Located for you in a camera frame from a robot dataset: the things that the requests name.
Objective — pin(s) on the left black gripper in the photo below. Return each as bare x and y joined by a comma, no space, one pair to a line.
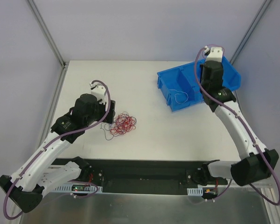
110,112

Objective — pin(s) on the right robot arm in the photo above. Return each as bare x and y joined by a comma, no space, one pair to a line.
256,161

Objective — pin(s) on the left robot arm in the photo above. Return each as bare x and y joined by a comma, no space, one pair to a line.
29,184

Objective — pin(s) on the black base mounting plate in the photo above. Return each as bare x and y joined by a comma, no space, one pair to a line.
143,177

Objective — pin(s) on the blue divided plastic bin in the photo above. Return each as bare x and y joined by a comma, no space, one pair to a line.
180,89

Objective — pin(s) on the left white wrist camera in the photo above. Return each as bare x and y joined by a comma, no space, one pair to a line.
99,92

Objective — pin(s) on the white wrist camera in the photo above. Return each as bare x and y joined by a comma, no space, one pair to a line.
99,92
213,54

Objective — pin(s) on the left white cable duct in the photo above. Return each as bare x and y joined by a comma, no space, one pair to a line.
77,188

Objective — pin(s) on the white cable duct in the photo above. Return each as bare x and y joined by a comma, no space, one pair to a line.
77,188
195,191

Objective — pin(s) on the right white cable duct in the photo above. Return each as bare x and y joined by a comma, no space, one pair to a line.
195,191

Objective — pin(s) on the left aluminium frame post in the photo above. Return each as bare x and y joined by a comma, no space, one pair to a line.
45,31

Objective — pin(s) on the aluminium frame post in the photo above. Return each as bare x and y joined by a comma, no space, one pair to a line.
45,31
256,20

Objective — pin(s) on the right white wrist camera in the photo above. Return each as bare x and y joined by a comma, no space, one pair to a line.
213,54

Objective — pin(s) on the right aluminium frame post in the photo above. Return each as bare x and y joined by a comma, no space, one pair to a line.
256,20

